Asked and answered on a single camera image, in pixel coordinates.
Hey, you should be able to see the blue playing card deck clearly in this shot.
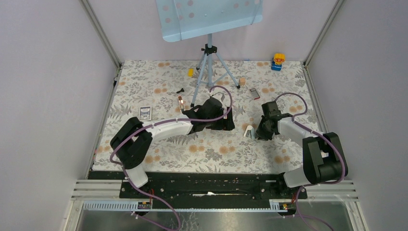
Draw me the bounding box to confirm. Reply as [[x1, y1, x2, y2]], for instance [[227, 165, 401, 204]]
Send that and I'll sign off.
[[139, 106, 152, 121]]

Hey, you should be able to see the yellow blue toy figure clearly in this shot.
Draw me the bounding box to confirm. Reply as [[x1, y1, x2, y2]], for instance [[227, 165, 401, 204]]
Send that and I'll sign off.
[[271, 53, 285, 71]]

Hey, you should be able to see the blue stapler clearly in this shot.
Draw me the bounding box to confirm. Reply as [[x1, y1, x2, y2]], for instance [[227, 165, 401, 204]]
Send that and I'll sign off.
[[243, 125, 255, 139]]

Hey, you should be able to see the pink stapler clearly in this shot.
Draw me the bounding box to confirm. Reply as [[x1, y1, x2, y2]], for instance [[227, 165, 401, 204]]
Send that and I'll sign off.
[[178, 96, 185, 113]]

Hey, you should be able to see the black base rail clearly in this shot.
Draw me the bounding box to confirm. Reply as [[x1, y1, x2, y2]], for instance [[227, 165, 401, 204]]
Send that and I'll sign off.
[[119, 172, 307, 209]]

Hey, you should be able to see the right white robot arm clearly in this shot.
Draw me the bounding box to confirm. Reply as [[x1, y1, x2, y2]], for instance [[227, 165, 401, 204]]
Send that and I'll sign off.
[[255, 101, 348, 198]]

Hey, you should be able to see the floral tablecloth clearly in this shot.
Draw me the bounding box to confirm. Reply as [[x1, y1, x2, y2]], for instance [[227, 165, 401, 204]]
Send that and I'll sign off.
[[92, 61, 319, 174]]

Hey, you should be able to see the grey staple strip box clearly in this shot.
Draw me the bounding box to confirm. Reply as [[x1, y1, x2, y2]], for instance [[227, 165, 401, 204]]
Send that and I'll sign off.
[[249, 88, 260, 100]]

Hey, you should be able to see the yellow block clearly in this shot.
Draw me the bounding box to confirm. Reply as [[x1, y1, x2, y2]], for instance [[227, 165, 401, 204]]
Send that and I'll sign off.
[[187, 68, 194, 77]]

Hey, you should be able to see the wooden cube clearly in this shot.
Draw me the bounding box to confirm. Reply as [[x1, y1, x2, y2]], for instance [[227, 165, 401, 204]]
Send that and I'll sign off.
[[239, 77, 246, 86]]

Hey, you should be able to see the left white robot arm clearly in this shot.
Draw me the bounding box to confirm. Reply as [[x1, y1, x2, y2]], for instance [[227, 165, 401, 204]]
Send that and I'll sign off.
[[110, 97, 235, 198]]

